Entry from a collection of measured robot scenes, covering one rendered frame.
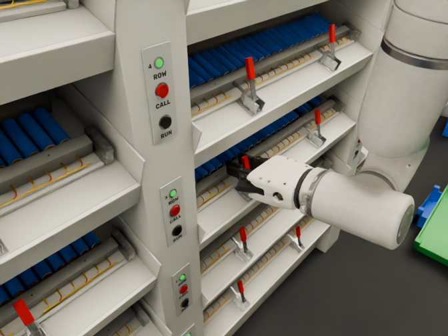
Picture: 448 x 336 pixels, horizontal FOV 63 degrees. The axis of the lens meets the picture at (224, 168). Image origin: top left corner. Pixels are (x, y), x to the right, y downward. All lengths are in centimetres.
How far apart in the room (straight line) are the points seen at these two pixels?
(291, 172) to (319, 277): 74
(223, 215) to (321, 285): 68
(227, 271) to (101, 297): 34
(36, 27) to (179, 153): 23
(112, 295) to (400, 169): 49
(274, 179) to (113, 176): 28
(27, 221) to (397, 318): 111
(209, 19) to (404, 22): 22
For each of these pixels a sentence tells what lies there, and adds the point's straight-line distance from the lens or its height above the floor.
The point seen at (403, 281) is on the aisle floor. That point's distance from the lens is 142.
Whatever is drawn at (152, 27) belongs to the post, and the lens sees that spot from 43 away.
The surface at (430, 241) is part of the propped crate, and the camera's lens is 156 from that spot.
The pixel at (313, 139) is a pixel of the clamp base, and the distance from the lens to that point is 93.
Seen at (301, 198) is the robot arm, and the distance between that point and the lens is 61.
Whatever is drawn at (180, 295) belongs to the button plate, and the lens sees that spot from 72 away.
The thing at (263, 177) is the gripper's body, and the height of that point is 65.
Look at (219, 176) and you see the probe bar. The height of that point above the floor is 59.
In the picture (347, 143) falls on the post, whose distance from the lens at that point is 112.
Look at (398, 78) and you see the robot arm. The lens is 44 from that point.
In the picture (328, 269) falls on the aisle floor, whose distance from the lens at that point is 137.
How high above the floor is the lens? 104
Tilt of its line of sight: 36 degrees down
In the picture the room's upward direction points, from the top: straight up
